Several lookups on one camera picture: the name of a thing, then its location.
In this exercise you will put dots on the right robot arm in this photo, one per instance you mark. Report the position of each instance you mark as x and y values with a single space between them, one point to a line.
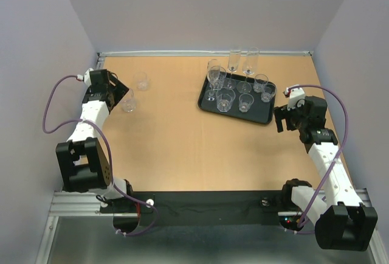
341 220

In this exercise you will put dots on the wide clear cup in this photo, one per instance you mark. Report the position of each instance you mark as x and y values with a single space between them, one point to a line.
128 103

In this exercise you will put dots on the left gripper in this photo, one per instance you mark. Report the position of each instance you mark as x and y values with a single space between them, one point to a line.
119 88

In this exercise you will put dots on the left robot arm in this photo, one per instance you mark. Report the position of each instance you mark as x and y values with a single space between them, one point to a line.
83 164

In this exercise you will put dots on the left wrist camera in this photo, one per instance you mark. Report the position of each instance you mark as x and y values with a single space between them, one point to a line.
87 77

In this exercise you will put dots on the faceted tumbler glass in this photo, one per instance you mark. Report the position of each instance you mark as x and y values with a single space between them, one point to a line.
221 79

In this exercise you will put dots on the tall champagne flute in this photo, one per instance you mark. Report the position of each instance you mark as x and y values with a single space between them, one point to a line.
249 67

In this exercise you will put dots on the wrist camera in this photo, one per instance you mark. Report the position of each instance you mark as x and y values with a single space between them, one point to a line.
296 96
87 77

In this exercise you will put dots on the clear wine glass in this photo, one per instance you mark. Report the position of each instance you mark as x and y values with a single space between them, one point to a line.
213 72

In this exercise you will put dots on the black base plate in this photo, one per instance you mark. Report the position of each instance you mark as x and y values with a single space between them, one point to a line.
205 208

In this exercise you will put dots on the large faceted tumbler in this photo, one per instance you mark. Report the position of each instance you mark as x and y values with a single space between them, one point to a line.
224 99

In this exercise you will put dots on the small shot glass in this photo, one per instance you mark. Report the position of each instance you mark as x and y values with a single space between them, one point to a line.
142 81
245 102

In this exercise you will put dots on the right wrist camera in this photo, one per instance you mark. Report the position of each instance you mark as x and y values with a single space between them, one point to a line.
296 96

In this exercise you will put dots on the etched stemmed glass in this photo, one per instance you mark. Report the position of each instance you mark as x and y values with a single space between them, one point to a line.
232 67

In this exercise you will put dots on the black plastic tray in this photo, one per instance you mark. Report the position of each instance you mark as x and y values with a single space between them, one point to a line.
260 112

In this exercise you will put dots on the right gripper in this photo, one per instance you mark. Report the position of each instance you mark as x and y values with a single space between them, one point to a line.
282 112

